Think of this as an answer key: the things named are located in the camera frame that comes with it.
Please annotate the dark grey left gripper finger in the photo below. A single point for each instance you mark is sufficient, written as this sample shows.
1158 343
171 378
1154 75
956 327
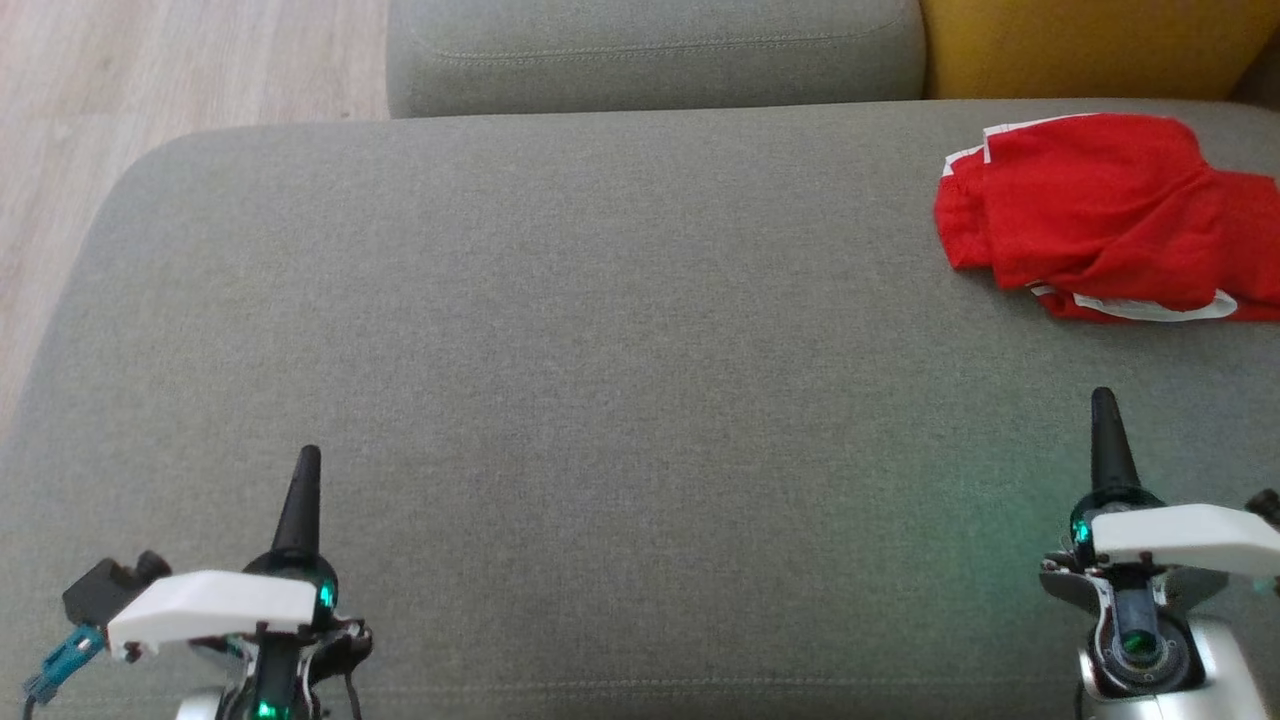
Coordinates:
302 510

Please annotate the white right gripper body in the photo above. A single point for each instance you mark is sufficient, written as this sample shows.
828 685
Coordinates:
1180 535

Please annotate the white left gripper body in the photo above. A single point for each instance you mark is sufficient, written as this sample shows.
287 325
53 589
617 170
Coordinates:
220 605

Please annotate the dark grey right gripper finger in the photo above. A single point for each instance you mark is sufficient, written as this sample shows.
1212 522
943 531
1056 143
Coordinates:
1108 450

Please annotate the red shorts with white stripe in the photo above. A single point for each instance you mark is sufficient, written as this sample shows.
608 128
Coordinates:
1090 200

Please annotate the red white striped garment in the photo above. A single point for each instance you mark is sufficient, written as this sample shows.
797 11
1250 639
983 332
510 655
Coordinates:
1250 230

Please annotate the large grey sofa chaise cushion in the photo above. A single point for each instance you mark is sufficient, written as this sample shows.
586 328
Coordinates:
600 400

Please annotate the yellow sofa back cushion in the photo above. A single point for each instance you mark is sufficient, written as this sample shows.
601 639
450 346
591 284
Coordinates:
1080 45

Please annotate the grey sofa seat cushion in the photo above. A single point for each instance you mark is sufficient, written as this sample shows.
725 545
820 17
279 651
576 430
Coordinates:
650 60

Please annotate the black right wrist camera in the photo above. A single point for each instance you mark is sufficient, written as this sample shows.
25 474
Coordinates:
1268 505

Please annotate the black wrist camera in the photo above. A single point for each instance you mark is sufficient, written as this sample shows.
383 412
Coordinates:
1268 505
105 590

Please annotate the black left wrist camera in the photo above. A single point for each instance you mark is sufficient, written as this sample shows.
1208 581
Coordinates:
105 590

